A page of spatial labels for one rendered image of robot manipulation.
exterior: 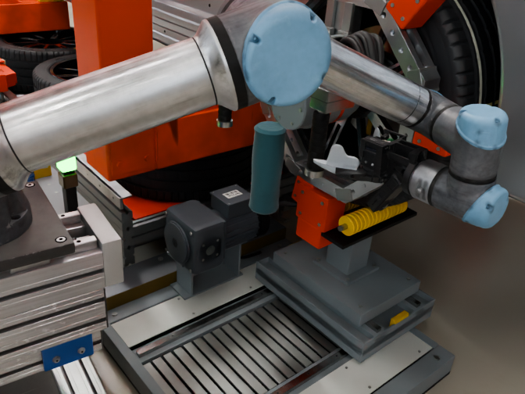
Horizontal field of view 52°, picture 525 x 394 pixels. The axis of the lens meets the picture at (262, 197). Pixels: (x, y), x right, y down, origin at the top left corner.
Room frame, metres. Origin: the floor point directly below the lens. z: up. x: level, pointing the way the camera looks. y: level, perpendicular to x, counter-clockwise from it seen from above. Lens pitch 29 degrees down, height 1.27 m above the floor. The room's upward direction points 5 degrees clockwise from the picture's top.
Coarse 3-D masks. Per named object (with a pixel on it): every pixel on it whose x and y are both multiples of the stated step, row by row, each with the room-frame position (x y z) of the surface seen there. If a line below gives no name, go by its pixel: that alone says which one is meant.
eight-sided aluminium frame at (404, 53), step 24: (312, 0) 1.44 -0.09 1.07; (360, 0) 1.31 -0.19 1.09; (384, 0) 1.26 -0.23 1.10; (384, 24) 1.25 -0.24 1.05; (408, 48) 1.19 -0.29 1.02; (408, 72) 1.18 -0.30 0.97; (432, 72) 1.19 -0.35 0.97; (288, 144) 1.46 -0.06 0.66; (288, 168) 1.44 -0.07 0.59; (336, 192) 1.29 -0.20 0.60; (360, 192) 1.24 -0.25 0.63
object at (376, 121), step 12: (324, 0) 1.51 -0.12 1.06; (324, 12) 1.55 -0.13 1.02; (384, 36) 1.38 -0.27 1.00; (420, 36) 1.28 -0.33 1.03; (360, 108) 1.45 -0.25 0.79; (348, 120) 1.44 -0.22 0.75; (360, 120) 1.40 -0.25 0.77; (372, 120) 1.37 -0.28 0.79; (384, 120) 1.35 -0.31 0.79; (300, 132) 1.53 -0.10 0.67; (336, 132) 1.47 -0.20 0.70; (348, 132) 1.62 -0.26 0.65; (360, 132) 1.39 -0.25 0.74; (348, 144) 1.57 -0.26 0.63; (324, 156) 1.47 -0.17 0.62
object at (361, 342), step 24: (264, 264) 1.56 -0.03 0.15; (288, 288) 1.42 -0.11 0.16; (312, 312) 1.34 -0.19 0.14; (336, 312) 1.33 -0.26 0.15; (384, 312) 1.36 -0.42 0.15; (408, 312) 1.37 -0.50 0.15; (336, 336) 1.26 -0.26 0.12; (360, 336) 1.24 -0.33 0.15; (384, 336) 1.25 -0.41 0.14; (360, 360) 1.18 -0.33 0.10
